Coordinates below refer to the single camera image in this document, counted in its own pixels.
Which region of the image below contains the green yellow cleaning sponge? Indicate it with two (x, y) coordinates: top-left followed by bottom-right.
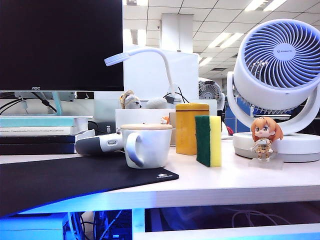
(194, 114), (223, 169)

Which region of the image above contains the round wooden mug lid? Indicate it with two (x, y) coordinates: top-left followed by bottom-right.
(119, 122), (174, 131)

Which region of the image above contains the white desk organizer box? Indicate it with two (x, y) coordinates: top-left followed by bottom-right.
(114, 107), (177, 146)

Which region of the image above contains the white fluffy plush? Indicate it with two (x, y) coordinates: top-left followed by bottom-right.
(144, 97), (168, 109)

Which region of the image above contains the yellow tin canister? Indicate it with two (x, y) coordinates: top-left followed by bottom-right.
(175, 102), (211, 156)

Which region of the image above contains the white ceramic mug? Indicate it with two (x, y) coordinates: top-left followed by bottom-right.
(120, 128), (174, 169)

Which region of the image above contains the beige plush toy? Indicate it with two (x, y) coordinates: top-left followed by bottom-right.
(118, 89), (142, 110)

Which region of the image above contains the white partition board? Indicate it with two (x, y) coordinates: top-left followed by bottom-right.
(123, 44), (200, 101)

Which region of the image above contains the white background fan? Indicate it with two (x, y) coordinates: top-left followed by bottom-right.
(197, 77), (225, 110)

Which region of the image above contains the blue office partition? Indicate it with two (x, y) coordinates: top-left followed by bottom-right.
(224, 98), (256, 134)

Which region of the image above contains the white grey handheld device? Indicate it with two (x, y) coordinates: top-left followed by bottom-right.
(74, 131), (124, 157)

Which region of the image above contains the white gooseneck desk lamp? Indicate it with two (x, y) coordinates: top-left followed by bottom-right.
(103, 47), (180, 101)

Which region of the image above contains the white round desk fan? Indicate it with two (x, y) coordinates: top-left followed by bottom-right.
(225, 18), (320, 163)

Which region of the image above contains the teal monitor stand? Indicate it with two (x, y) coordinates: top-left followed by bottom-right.
(14, 91), (78, 117)

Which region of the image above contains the orange-haired anime figurine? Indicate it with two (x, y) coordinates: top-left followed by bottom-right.
(247, 115), (285, 171)

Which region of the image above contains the dark computer tower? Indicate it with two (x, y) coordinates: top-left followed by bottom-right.
(93, 209), (133, 240)

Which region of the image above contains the black Corsair mouse pad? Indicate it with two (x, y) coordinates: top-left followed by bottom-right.
(0, 154), (180, 219)

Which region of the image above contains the teal book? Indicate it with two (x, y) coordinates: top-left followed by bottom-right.
(0, 117), (76, 128)

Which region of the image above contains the black AOC computer monitor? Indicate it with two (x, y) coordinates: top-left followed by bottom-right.
(0, 0), (125, 92)

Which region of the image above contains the white book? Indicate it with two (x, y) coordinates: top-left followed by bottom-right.
(0, 126), (79, 136)

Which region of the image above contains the black book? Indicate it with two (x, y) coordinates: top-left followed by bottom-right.
(0, 134), (77, 155)

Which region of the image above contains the white under-desk cabinet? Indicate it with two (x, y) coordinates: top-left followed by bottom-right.
(0, 213), (71, 240)

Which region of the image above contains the black lamp cable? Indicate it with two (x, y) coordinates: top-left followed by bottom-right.
(162, 85), (190, 104)

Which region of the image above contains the black monitor cable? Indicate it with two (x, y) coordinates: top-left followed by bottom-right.
(0, 91), (58, 116)

